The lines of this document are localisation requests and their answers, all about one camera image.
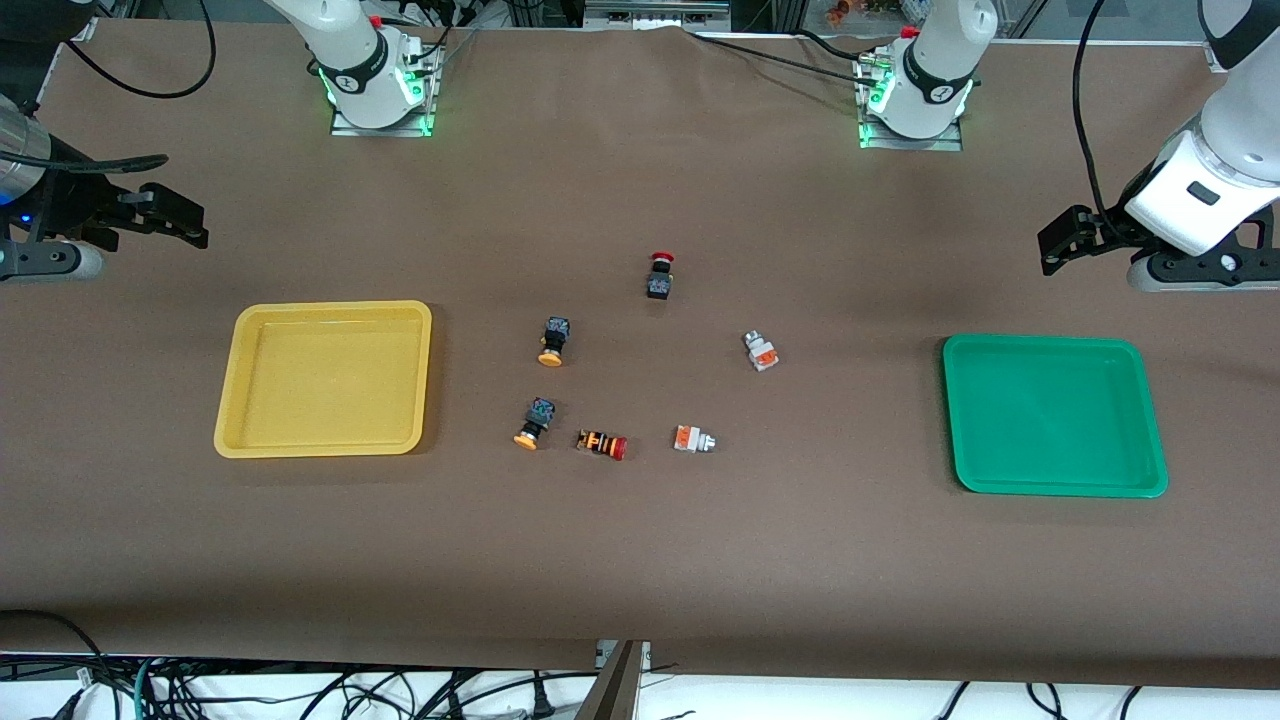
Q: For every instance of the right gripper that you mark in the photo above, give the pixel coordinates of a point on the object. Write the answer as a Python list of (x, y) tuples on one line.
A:
[(78, 197)]

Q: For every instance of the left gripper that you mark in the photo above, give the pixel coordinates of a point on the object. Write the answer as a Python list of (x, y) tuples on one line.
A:
[(1104, 226)]

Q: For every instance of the white orange push button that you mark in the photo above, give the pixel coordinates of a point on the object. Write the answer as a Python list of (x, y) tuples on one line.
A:
[(690, 438), (762, 352)]

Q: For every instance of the yellow cap push button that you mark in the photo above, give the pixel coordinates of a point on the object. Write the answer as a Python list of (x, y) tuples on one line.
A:
[(538, 415), (555, 335)]

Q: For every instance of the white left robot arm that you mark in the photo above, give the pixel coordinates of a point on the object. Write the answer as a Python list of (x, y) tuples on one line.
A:
[(940, 60)]

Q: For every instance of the green plastic tray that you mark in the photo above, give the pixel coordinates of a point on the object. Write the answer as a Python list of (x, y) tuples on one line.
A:
[(1060, 460)]

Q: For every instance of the yellow plastic tray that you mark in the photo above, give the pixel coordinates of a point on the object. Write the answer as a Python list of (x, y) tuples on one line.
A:
[(320, 400)]

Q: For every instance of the red cap black push button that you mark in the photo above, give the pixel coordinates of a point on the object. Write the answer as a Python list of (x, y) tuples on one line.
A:
[(658, 285)]

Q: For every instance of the red cap orange striped button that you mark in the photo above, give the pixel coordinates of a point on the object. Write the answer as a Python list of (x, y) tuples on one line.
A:
[(600, 443)]

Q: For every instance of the brown table mat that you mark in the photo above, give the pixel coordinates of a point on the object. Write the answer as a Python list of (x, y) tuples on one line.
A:
[(640, 560)]

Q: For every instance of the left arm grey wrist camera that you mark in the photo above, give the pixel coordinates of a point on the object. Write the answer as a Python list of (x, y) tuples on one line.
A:
[(1145, 278)]

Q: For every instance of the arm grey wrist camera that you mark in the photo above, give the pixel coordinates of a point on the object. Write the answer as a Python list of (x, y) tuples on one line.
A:
[(85, 262), (1145, 278)]

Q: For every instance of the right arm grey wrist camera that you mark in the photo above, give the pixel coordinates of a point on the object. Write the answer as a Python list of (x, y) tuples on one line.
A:
[(85, 262)]

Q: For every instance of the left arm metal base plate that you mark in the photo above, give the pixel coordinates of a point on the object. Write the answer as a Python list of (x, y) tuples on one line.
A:
[(905, 143)]

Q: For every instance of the metal table corner bracket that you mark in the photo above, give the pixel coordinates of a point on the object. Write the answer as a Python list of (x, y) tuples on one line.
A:
[(1213, 58), (85, 30)]

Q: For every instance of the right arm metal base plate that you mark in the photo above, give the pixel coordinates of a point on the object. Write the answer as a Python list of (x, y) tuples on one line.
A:
[(425, 95)]

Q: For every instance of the aluminium rail behind table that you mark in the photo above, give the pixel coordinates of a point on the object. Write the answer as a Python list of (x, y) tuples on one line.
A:
[(655, 12)]

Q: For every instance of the aluminium table frame leg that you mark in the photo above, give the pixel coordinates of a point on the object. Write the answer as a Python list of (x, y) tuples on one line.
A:
[(620, 690)]

